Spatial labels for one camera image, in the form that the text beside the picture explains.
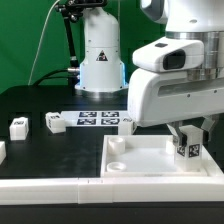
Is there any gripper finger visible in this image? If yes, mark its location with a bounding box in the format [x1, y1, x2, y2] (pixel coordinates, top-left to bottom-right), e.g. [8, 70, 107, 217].
[201, 115, 219, 142]
[167, 121, 183, 148]

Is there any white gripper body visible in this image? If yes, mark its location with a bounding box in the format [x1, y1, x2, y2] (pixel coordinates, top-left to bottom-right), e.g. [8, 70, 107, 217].
[127, 69, 224, 127]

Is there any white square tabletop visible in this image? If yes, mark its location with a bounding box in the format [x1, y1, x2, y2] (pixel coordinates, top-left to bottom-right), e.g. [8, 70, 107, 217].
[99, 133, 212, 178]

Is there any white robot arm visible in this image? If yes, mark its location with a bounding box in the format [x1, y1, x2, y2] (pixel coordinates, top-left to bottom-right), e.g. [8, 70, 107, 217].
[127, 0, 224, 127]

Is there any white L-shaped obstacle fence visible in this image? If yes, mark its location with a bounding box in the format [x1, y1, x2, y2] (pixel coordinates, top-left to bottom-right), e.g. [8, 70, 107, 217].
[0, 138, 224, 205]

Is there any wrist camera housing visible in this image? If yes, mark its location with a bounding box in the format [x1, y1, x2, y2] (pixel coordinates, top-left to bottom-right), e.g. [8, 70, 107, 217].
[132, 37, 204, 73]

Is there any white marker base plate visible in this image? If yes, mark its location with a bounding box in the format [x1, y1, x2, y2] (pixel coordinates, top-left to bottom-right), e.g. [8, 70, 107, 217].
[61, 110, 128, 127]

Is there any black cable bundle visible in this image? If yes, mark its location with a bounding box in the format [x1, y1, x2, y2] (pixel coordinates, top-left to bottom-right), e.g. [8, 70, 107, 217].
[31, 68, 81, 88]

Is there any white cable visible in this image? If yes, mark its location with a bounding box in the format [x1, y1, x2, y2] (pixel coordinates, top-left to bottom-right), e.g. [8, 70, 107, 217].
[27, 0, 62, 86]

